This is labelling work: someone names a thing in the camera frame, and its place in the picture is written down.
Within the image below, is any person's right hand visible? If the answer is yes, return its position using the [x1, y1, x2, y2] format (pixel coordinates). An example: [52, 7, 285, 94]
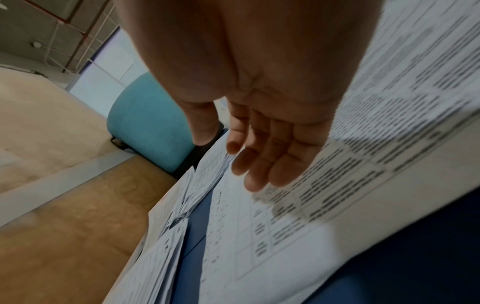
[112, 0, 386, 193]

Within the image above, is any neat stack of printed papers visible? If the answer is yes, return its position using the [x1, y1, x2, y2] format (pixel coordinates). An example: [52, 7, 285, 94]
[103, 165, 217, 304]
[196, 0, 480, 304]

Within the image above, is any teal cylindrical barrel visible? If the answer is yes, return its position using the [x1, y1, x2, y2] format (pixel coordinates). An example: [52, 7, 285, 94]
[106, 72, 226, 174]

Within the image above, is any white partition panel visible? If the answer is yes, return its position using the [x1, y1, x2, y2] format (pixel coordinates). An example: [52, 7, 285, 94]
[67, 30, 151, 117]

